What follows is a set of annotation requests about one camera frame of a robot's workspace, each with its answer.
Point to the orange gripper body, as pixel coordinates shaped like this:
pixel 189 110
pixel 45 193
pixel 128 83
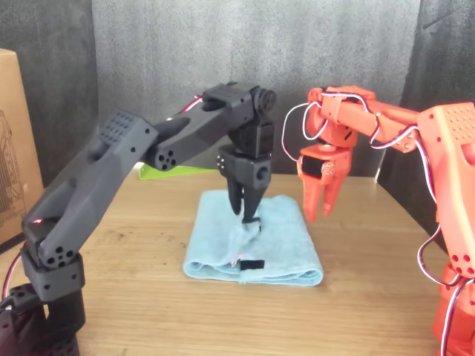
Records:
pixel 343 159

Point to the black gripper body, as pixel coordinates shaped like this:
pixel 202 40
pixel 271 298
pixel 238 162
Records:
pixel 256 170

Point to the light blue towel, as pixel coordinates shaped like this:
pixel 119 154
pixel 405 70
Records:
pixel 282 241

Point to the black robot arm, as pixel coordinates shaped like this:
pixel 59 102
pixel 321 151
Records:
pixel 92 178

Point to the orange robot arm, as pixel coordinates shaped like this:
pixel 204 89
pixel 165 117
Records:
pixel 445 148

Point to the lime green plastic sheet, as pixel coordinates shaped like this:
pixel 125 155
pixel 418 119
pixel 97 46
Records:
pixel 196 173

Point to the dark grey foam panel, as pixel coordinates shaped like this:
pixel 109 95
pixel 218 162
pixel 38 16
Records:
pixel 55 55
pixel 445 44

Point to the light grey foam panel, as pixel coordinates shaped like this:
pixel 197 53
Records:
pixel 167 44

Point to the brown cardboard box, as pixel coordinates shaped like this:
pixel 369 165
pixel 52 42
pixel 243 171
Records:
pixel 15 111

